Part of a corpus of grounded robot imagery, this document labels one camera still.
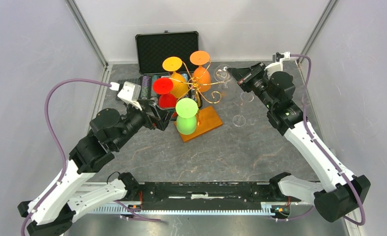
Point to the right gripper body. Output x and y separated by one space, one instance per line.
257 82

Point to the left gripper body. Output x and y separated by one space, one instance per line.
150 120

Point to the clear wine glass back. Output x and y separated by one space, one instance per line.
222 76

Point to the clear wine glass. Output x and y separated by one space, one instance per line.
222 76
243 101

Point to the clear wine glass front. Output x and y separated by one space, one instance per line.
243 101

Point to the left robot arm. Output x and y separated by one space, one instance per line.
56 209

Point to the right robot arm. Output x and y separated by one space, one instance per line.
339 191

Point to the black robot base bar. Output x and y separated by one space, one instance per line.
204 195

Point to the green wine glass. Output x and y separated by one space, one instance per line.
186 110

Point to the red wine glass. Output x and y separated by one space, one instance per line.
163 87

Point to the yellow wine glass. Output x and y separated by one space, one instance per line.
180 86

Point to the orange wine glass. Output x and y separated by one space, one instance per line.
200 58

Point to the orange wooden rack base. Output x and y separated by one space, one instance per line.
207 120

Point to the black poker chip case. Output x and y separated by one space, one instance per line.
153 49

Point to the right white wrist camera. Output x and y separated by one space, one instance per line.
277 64

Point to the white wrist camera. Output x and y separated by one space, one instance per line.
132 92
277 64

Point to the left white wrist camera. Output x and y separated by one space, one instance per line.
132 92

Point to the gold wire glass rack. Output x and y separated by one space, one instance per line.
193 85

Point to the white slotted cable duct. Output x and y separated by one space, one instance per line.
263 210

